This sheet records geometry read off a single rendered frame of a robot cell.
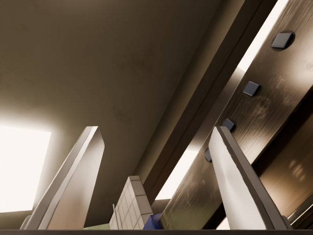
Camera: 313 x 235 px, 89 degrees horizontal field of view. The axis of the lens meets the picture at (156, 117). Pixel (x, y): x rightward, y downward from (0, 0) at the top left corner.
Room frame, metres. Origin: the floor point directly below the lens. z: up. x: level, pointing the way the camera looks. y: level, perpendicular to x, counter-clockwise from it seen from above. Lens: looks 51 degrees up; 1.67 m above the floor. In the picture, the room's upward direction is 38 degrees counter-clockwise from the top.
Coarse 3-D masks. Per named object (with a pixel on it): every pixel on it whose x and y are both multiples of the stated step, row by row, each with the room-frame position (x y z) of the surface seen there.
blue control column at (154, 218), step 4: (152, 216) 0.96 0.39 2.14; (156, 216) 0.99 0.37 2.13; (148, 220) 0.98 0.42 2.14; (152, 220) 0.96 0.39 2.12; (156, 220) 0.98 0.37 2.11; (148, 224) 0.99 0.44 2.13; (156, 224) 0.97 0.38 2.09; (144, 228) 1.02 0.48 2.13; (148, 228) 0.99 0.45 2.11; (152, 228) 0.97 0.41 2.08; (156, 228) 0.96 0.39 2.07
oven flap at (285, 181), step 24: (312, 96) 0.47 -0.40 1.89; (312, 120) 0.49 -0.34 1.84; (288, 144) 0.54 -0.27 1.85; (312, 144) 0.51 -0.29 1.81; (264, 168) 0.61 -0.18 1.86; (288, 168) 0.56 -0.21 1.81; (312, 168) 0.53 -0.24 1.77; (288, 192) 0.58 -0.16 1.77; (312, 192) 0.55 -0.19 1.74; (216, 216) 0.79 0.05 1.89; (288, 216) 0.57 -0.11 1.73; (312, 216) 0.57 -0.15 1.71
